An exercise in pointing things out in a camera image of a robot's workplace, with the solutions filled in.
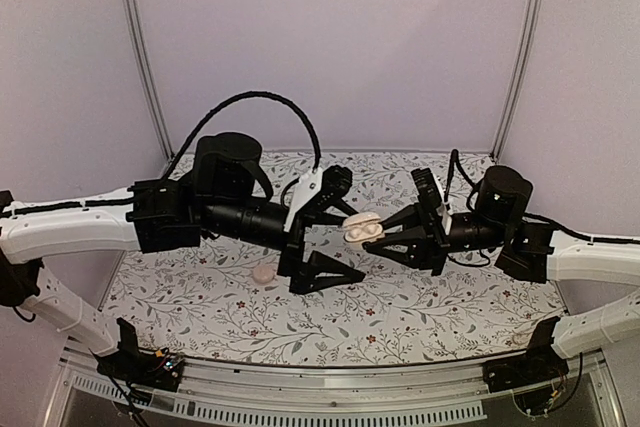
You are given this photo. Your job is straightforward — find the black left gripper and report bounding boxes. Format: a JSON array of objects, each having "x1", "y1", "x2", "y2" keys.
[{"x1": 201, "y1": 198, "x2": 368, "y2": 297}]

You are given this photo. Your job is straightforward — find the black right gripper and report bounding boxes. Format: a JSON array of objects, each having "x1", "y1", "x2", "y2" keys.
[{"x1": 364, "y1": 201, "x2": 508, "y2": 277}]

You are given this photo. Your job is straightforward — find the white earbuds charging case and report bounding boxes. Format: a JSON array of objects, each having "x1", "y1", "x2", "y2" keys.
[{"x1": 342, "y1": 212, "x2": 384, "y2": 244}]

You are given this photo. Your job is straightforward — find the pinkish earbud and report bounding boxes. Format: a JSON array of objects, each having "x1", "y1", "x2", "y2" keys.
[{"x1": 252, "y1": 265, "x2": 276, "y2": 285}]

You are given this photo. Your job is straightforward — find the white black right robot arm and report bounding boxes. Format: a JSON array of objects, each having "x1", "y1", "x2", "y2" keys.
[{"x1": 363, "y1": 166, "x2": 639, "y2": 287}]

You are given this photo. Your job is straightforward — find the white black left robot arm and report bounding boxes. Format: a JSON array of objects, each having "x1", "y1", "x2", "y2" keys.
[{"x1": 1, "y1": 132, "x2": 364, "y2": 381}]

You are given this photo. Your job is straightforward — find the floral patterned table mat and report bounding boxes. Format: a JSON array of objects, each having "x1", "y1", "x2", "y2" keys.
[{"x1": 102, "y1": 149, "x2": 569, "y2": 368}]

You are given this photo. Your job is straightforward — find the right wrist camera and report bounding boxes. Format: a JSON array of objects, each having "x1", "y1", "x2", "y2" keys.
[{"x1": 411, "y1": 168, "x2": 450, "y2": 220}]

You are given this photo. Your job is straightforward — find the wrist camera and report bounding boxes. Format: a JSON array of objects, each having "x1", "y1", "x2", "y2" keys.
[
  {"x1": 284, "y1": 165, "x2": 357, "y2": 232},
  {"x1": 411, "y1": 168, "x2": 450, "y2": 220}
]

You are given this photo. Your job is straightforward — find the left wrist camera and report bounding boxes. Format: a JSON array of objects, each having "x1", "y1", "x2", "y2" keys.
[{"x1": 284, "y1": 165, "x2": 357, "y2": 232}]

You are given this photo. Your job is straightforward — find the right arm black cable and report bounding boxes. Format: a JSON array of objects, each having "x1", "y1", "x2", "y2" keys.
[{"x1": 442, "y1": 148, "x2": 481, "y2": 213}]

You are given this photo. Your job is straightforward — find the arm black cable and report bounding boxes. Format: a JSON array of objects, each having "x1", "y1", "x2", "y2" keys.
[
  {"x1": 162, "y1": 90, "x2": 322, "y2": 183},
  {"x1": 442, "y1": 148, "x2": 481, "y2": 213}
]

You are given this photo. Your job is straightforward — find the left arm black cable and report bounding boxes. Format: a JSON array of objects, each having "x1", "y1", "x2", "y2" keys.
[{"x1": 162, "y1": 90, "x2": 322, "y2": 183}]

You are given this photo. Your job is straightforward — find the aluminium front rail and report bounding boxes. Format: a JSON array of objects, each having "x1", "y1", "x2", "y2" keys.
[{"x1": 39, "y1": 340, "x2": 635, "y2": 426}]

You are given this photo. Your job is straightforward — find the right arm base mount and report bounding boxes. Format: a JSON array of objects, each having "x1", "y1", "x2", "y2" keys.
[{"x1": 482, "y1": 316, "x2": 569, "y2": 417}]

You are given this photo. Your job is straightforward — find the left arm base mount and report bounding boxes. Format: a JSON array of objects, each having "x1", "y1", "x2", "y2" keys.
[{"x1": 94, "y1": 318, "x2": 185, "y2": 392}]

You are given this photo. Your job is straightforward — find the right aluminium corner post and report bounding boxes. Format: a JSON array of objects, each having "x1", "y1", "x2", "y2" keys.
[{"x1": 490, "y1": 0, "x2": 543, "y2": 163}]

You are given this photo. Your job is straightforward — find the aluminium corner post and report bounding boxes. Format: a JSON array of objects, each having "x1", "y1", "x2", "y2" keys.
[
  {"x1": 490, "y1": 0, "x2": 543, "y2": 163},
  {"x1": 122, "y1": 0, "x2": 174, "y2": 160}
]

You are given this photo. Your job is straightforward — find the left aluminium corner post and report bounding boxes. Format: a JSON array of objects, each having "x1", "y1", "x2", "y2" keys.
[{"x1": 122, "y1": 0, "x2": 174, "y2": 160}]

